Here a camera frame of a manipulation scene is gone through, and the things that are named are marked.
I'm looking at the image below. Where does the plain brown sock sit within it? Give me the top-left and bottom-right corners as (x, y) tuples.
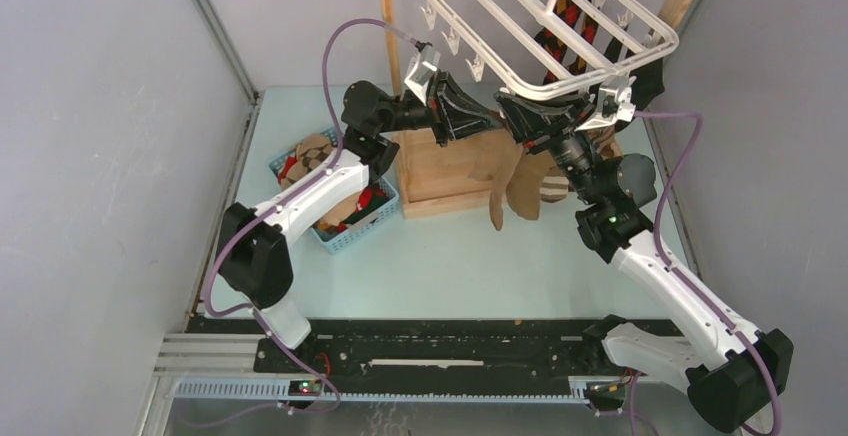
(469, 129), (524, 231)

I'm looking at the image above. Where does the red yellow argyle sock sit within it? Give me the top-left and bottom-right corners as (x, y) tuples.
(533, 0), (601, 86)

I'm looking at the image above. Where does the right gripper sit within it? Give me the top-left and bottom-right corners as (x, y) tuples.
(494, 86), (602, 206)

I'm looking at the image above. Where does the black sock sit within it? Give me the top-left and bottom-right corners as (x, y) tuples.
(604, 38), (665, 111)

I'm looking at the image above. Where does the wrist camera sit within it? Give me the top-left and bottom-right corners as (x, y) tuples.
(404, 42), (440, 105)
(575, 75), (636, 131)

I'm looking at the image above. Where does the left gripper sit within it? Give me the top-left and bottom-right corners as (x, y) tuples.
(376, 70), (503, 149)

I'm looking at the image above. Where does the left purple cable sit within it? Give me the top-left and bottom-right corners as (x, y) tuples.
(201, 18), (425, 418)

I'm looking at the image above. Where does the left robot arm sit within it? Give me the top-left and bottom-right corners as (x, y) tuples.
(212, 71), (505, 373)

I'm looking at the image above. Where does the wooden hanger rack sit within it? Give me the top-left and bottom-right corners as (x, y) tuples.
(376, 0), (723, 221)

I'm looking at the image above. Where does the brown argyle sock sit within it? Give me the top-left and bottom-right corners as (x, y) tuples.
(277, 134), (336, 190)

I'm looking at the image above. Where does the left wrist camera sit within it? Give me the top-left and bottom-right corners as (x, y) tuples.
(404, 42), (440, 105)

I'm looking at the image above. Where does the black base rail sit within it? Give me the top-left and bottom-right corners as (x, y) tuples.
(253, 319), (633, 397)

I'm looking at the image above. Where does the purple cable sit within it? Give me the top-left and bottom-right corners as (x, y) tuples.
(201, 18), (425, 418)
(625, 109), (784, 436)

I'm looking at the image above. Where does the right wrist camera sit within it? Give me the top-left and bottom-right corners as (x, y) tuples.
(575, 75), (636, 131)

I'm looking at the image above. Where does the white plastic clip hanger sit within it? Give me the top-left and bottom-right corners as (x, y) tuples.
(420, 0), (680, 101)

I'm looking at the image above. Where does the blue plastic basket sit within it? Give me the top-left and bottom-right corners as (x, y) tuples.
(268, 128), (399, 254)

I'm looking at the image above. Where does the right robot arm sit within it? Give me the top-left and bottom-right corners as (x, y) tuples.
(495, 92), (794, 434)

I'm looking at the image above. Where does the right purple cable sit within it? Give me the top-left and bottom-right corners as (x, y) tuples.
(625, 109), (784, 436)

